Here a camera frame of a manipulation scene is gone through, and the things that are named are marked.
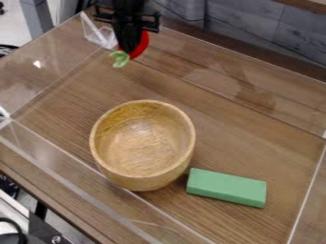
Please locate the red plush strawberry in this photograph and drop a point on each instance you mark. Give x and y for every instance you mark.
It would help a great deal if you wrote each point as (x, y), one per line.
(122, 57)

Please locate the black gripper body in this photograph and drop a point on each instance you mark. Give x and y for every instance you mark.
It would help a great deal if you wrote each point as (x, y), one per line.
(129, 11)

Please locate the green rectangular block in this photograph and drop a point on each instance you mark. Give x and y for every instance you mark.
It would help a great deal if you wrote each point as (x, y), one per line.
(228, 187)

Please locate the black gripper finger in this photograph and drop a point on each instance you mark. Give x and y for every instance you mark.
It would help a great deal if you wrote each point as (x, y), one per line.
(122, 35)
(137, 41)

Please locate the clear acrylic tray enclosure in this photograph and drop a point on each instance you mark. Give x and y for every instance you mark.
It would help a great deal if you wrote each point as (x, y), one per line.
(260, 117)

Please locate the wooden bowl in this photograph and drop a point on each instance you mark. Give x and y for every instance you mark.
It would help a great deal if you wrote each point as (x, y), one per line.
(142, 143)

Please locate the black metal bracket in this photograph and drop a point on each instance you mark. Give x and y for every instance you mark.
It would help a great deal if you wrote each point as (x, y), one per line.
(42, 233)

